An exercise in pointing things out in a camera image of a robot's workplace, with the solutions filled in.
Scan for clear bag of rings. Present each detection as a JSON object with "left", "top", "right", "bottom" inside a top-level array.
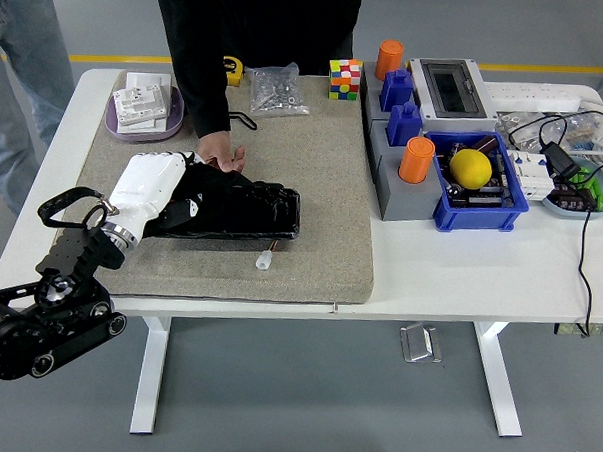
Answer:
[{"left": 494, "top": 110, "right": 543, "bottom": 152}]

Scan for dark circuit board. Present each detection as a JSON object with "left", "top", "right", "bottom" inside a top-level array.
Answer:
[{"left": 442, "top": 179, "right": 516, "bottom": 212}]

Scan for white switch plate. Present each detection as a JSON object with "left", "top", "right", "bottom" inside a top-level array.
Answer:
[
  {"left": 124, "top": 71, "right": 174, "bottom": 104},
  {"left": 116, "top": 113, "right": 170, "bottom": 137}
]

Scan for dark relay blocks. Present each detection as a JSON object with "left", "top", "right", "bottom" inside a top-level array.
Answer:
[{"left": 551, "top": 182, "right": 599, "bottom": 213}]

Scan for blue block with knob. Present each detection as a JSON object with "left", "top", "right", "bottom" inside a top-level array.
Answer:
[
  {"left": 379, "top": 67, "right": 417, "bottom": 115},
  {"left": 386, "top": 100, "right": 426, "bottom": 149}
]

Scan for orange cylinder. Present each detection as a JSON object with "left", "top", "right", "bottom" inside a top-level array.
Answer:
[
  {"left": 397, "top": 135, "right": 438, "bottom": 186},
  {"left": 374, "top": 38, "right": 406, "bottom": 83}
]

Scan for clear bag of blue parts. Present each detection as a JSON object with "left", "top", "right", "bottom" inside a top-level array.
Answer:
[{"left": 539, "top": 109, "right": 603, "bottom": 158}]

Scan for white table leg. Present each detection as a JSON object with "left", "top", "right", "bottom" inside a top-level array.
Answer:
[
  {"left": 468, "top": 321, "right": 528, "bottom": 440},
  {"left": 129, "top": 314, "right": 172, "bottom": 436}
]

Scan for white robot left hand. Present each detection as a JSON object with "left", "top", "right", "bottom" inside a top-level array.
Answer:
[{"left": 105, "top": 147, "right": 209, "bottom": 241}]

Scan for clear bag of screws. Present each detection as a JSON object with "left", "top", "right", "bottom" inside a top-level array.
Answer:
[{"left": 243, "top": 59, "right": 314, "bottom": 120}]

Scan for yellow lemon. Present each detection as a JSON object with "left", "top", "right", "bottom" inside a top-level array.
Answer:
[{"left": 447, "top": 147, "right": 495, "bottom": 191}]

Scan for white ribbed socket module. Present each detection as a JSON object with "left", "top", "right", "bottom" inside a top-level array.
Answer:
[{"left": 110, "top": 82, "right": 172, "bottom": 129}]

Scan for socket strip under table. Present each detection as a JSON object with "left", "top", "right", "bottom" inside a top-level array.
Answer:
[{"left": 554, "top": 321, "right": 603, "bottom": 339}]

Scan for black rag with red tag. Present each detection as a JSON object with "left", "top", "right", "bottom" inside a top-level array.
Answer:
[{"left": 143, "top": 156, "right": 265, "bottom": 243}]

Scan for white cable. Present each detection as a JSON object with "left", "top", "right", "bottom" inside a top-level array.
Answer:
[{"left": 577, "top": 95, "right": 603, "bottom": 150}]

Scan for purple tray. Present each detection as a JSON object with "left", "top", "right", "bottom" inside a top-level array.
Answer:
[{"left": 102, "top": 81, "right": 188, "bottom": 145}]

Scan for black strap loop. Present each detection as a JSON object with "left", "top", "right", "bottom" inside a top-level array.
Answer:
[{"left": 228, "top": 111, "right": 260, "bottom": 132}]

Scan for grey peg base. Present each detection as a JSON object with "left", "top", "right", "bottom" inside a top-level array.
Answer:
[
  {"left": 359, "top": 60, "right": 420, "bottom": 137},
  {"left": 365, "top": 119, "right": 448, "bottom": 225}
]

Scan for blue plastic bin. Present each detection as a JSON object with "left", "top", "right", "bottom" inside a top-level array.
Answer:
[{"left": 420, "top": 128, "right": 534, "bottom": 236}]

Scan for metal floor plate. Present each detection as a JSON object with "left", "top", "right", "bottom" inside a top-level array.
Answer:
[{"left": 398, "top": 320, "right": 444, "bottom": 365}]

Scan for grey-brown mat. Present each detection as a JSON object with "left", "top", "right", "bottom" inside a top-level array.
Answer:
[{"left": 70, "top": 64, "right": 384, "bottom": 309}]

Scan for white wire connector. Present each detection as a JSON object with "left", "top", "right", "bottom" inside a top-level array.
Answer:
[{"left": 254, "top": 239, "right": 279, "bottom": 272}]

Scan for grey electrical enclosure box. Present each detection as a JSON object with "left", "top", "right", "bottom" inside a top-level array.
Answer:
[{"left": 405, "top": 56, "right": 502, "bottom": 137}]

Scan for brown capacitor cylinder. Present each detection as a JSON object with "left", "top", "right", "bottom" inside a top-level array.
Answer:
[{"left": 472, "top": 133, "right": 501, "bottom": 157}]

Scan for colourful puzzle cube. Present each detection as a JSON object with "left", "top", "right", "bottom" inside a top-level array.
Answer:
[{"left": 328, "top": 57, "right": 364, "bottom": 102}]

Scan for glossy black panel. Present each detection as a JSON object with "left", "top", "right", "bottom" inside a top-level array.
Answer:
[{"left": 153, "top": 177, "right": 303, "bottom": 245}]

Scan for person's right hand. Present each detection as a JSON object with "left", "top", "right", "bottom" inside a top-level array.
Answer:
[{"left": 196, "top": 129, "right": 248, "bottom": 174}]

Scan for yellow tape measure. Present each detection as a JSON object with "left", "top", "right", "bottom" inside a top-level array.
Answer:
[{"left": 222, "top": 55, "right": 246, "bottom": 87}]

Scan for white circuit breaker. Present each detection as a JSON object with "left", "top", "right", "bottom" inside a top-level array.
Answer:
[{"left": 506, "top": 148, "right": 558, "bottom": 203}]

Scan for green terminal blocks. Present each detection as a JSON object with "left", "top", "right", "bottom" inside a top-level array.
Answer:
[{"left": 569, "top": 166, "right": 603, "bottom": 213}]

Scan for person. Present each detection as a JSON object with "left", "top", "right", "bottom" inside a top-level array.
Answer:
[{"left": 143, "top": 0, "right": 363, "bottom": 179}]

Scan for white power strip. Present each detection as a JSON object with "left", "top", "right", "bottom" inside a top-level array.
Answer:
[{"left": 484, "top": 81, "right": 584, "bottom": 115}]

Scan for light blue dish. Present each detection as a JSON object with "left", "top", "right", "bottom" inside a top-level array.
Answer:
[{"left": 540, "top": 154, "right": 603, "bottom": 221}]

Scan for black power adapter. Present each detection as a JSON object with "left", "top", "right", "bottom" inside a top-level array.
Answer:
[{"left": 540, "top": 140, "right": 583, "bottom": 183}]

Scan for black cable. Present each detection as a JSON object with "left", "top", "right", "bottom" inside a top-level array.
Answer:
[{"left": 499, "top": 107, "right": 603, "bottom": 339}]

